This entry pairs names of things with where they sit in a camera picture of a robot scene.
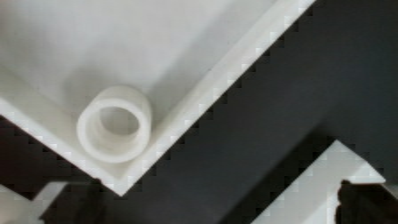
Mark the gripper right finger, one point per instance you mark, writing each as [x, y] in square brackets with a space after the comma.
[337, 195]

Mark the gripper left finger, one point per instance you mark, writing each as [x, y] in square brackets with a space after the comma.
[22, 210]

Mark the white square tabletop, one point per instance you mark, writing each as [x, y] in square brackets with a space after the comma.
[170, 46]

